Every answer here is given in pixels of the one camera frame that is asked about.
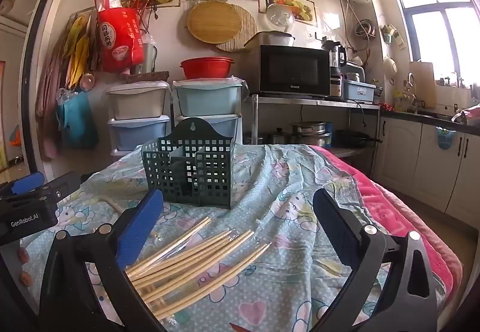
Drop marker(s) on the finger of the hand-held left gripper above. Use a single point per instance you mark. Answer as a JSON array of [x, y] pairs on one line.
[[26, 182], [65, 185]]

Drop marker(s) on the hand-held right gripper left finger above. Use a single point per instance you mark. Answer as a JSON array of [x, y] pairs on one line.
[[138, 229]]

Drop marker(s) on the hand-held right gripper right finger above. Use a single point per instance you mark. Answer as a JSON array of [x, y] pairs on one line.
[[332, 221]]

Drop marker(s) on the wooden chopstick pair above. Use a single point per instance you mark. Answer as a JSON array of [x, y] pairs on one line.
[[113, 203]]

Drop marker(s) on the pile of chopsticks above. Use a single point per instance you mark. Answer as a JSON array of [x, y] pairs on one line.
[[195, 260]]

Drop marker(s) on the dark green utensil holder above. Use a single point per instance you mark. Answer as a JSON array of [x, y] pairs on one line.
[[213, 174]]

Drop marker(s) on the person's left hand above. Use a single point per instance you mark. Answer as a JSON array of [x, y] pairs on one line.
[[23, 254]]

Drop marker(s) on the cartoon printed light blue sheet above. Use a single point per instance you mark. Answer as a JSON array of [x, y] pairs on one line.
[[277, 204]]

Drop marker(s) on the blue hanging bag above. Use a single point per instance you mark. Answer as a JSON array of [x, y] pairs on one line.
[[77, 122]]

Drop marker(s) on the pink blanket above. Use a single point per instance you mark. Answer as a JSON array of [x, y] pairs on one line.
[[405, 212]]

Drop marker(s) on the pink hanging cloth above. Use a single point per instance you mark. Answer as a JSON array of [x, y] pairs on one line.
[[48, 99]]

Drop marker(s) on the black frying pan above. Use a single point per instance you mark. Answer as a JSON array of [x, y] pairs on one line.
[[352, 137]]

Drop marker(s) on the stacked steel pots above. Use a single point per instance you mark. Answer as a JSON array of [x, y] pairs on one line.
[[311, 133]]

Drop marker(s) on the small steel pot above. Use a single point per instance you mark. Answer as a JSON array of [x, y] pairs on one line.
[[281, 137]]

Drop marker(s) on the cream kitchen cabinets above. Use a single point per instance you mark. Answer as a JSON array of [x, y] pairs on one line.
[[412, 159]]

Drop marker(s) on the clear round container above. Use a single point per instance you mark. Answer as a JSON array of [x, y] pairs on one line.
[[88, 82]]

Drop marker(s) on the tall plastic drawer unit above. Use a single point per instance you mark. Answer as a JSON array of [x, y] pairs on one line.
[[137, 103]]

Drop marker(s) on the steel kitchen shelf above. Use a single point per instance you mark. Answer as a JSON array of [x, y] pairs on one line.
[[318, 101]]

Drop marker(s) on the light blue box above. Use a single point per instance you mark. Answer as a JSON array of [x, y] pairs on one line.
[[358, 90]]

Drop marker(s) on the yellow hanging bags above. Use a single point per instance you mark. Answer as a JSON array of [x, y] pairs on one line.
[[77, 51]]

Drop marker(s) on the wicker basket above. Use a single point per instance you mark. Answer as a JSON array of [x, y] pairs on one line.
[[148, 77]]

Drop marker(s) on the blue hanging holder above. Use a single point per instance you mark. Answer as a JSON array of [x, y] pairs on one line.
[[445, 137]]

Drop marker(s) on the plastic drawer tower blue drawers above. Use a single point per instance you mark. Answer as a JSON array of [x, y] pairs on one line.
[[208, 97]]

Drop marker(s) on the silver kitchen appliance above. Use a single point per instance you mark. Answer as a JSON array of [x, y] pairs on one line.
[[352, 71]]

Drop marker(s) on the pale jug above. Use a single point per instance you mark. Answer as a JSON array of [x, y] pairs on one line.
[[150, 56]]

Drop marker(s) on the sink faucet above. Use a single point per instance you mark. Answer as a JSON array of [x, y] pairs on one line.
[[411, 88]]

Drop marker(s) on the black microwave oven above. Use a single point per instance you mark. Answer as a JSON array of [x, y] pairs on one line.
[[292, 69]]

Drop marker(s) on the red shopping bag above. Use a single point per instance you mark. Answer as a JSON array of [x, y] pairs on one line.
[[120, 36]]

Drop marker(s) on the black blender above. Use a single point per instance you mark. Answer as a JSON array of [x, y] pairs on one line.
[[333, 58]]

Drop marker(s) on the beige cutting board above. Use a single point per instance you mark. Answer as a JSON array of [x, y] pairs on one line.
[[423, 84]]

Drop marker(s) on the pink plastic bag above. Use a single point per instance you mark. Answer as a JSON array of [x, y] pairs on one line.
[[467, 116]]

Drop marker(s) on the red colander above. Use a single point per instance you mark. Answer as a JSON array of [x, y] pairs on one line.
[[206, 67]]

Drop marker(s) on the lidded container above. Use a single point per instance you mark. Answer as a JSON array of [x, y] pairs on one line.
[[275, 39]]

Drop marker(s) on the round bamboo mat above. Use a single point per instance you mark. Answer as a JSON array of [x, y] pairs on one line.
[[247, 32]]

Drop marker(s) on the white plastic food cover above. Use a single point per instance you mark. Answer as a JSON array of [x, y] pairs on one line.
[[279, 17]]

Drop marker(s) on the round wooden board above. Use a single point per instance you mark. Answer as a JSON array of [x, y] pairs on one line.
[[213, 22]]

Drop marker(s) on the window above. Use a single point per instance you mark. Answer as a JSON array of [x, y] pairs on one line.
[[438, 17]]

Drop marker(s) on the pale green wall holder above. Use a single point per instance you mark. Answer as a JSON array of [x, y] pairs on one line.
[[392, 36]]

